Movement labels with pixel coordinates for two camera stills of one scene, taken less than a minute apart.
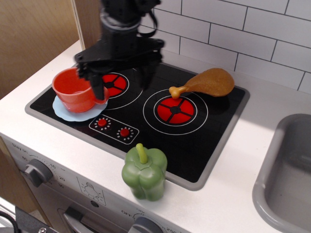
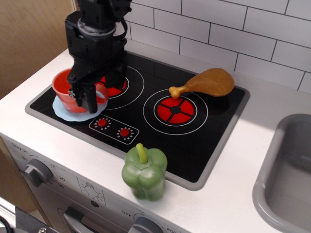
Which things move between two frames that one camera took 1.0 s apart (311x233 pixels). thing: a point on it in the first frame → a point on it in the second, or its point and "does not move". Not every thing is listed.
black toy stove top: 187,116 does not move
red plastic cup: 76,93 does not move
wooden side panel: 33,32 does not move
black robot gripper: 121,49 → 93,56
